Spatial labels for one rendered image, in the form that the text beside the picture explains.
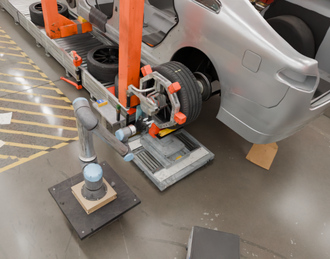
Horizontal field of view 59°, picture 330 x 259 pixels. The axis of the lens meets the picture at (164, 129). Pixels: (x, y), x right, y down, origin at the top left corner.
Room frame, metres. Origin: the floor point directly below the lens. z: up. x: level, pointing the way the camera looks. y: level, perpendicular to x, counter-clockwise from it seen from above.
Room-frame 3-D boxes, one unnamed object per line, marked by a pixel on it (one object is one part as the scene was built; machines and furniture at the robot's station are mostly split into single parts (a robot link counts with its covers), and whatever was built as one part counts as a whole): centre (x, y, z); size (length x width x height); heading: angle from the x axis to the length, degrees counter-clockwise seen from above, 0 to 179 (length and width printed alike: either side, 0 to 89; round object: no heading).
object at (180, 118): (2.12, -0.12, 0.85); 0.09 x 0.08 x 0.07; 46
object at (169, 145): (2.46, -0.01, 0.32); 0.40 x 0.30 x 0.28; 46
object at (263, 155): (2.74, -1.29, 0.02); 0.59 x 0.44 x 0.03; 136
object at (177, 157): (2.44, -0.03, 0.13); 0.50 x 0.36 x 0.10; 46
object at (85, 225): (1.53, 0.54, 0.15); 0.60 x 0.60 x 0.30; 47
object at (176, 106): (2.34, 0.11, 0.85); 0.54 x 0.07 x 0.54; 46
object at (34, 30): (5.05, 2.31, 0.20); 1.00 x 0.86 x 0.39; 46
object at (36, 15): (5.12, 2.38, 0.39); 0.66 x 0.66 x 0.24
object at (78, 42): (3.84, 1.07, 0.14); 2.47 x 0.85 x 0.27; 46
